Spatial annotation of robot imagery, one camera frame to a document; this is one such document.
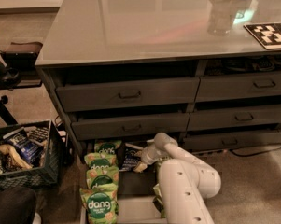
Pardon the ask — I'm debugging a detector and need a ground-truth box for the grey drawer cabinet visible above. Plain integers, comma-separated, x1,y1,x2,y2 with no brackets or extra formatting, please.
36,0,281,153

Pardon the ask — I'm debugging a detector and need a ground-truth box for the black plastic crate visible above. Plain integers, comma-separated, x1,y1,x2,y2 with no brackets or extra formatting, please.
0,120,63,190

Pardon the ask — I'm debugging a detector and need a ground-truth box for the green Dang bag back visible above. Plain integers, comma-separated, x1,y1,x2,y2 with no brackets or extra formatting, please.
94,140,121,154

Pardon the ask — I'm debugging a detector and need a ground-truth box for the blue Kettle chip bag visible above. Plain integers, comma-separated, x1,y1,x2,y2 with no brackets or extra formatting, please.
119,143,143,172

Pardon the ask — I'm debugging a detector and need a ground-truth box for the top left drawer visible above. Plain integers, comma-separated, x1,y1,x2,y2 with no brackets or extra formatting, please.
56,77,199,112

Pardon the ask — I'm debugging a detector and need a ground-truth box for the black cable on floor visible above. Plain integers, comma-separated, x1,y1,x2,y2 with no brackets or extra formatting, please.
228,143,281,158

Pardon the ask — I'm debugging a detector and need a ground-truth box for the top right drawer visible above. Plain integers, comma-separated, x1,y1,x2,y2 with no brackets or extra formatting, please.
196,71,281,102

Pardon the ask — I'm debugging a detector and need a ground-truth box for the dark object bottom left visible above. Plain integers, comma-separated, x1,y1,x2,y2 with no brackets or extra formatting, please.
0,187,36,224

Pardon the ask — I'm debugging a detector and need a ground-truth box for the green Dang bag front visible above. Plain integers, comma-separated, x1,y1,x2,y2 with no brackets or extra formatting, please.
79,185,118,224

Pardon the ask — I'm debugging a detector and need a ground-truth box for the green dang bag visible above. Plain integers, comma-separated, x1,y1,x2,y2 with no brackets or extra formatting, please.
86,166,119,189
79,185,118,224
84,153,118,169
94,140,121,154

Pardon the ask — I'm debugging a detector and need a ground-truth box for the bottom right drawer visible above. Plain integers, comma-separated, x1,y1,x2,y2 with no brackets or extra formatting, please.
183,130,281,152

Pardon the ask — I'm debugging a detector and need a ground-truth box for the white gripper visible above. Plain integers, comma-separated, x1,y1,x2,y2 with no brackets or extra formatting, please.
133,144,165,173

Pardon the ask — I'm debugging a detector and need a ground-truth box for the black white fiducial marker board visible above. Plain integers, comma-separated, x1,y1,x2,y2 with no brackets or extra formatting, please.
244,22,281,49

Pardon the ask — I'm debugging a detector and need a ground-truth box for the open bottom left drawer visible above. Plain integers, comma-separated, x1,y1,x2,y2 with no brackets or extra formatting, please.
79,135,200,224

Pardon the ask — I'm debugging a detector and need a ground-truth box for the middle right drawer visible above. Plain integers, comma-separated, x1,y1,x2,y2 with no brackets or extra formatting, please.
188,105,281,131

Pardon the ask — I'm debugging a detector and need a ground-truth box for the green Kettle bag front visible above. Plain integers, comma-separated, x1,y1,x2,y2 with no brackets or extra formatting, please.
153,184,166,218

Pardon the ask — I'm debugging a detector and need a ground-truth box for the yellow snack bag in crate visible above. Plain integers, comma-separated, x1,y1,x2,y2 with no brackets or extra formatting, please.
0,144,33,169

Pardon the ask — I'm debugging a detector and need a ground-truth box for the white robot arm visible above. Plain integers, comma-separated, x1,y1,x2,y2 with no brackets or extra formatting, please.
141,133,221,224

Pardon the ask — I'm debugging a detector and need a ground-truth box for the black stool with clamp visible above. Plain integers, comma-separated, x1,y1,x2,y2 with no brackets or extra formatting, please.
0,30,45,126

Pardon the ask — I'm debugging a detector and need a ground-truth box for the blue chip bag in crate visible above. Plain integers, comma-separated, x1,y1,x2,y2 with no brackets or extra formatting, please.
3,127,43,164

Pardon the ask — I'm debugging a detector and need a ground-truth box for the middle left drawer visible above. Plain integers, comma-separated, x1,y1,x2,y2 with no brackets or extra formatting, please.
72,113,190,141

